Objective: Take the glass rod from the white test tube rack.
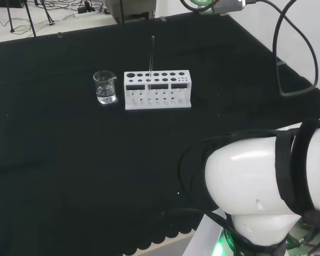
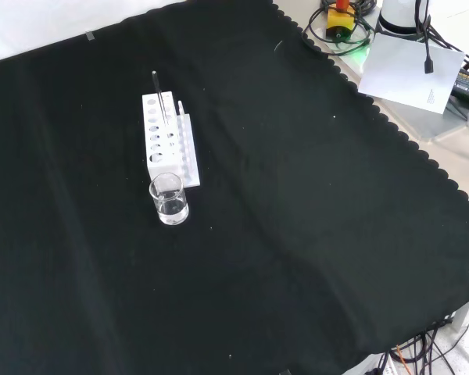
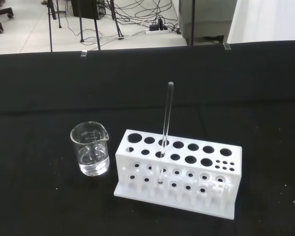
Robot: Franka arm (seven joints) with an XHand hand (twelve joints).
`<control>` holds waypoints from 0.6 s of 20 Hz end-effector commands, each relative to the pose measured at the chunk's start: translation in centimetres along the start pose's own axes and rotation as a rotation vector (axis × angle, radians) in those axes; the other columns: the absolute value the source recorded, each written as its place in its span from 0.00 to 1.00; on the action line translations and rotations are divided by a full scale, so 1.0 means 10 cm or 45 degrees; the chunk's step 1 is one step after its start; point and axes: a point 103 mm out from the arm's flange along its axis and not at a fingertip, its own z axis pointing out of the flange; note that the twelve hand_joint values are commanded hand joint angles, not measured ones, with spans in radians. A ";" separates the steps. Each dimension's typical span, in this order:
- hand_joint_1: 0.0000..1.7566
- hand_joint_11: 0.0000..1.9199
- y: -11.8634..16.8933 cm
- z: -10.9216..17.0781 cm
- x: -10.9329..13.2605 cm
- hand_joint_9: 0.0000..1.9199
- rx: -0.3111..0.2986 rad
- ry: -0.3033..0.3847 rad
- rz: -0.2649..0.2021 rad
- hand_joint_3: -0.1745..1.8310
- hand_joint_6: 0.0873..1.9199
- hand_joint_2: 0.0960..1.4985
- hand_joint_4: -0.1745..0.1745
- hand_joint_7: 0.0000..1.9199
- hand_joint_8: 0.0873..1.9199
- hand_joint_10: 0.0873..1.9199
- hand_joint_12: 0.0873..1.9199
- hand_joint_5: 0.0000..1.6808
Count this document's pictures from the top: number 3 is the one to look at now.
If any glass beaker with water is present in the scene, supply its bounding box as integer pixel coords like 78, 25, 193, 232
70, 121, 111, 177

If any black equipment box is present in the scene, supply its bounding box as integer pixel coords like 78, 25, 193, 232
70, 0, 107, 21

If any black floor cable tangle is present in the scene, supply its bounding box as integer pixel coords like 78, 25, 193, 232
105, 0, 181, 35

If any white test tube rack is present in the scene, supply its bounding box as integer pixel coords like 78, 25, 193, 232
114, 129, 243, 220

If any black tripod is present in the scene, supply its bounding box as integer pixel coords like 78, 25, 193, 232
78, 0, 125, 51
46, 0, 63, 53

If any black bench cloth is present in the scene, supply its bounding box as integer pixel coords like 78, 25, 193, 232
0, 40, 295, 236

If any grey cabinet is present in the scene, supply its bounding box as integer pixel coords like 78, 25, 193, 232
177, 0, 237, 47

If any white power strip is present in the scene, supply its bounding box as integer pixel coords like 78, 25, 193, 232
145, 29, 169, 35

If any black power adapter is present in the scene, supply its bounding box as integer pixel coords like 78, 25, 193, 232
149, 17, 169, 31

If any black office chair base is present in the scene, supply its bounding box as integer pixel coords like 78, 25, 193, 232
0, 6, 14, 34

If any pale board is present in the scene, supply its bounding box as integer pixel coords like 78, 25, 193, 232
227, 0, 295, 45

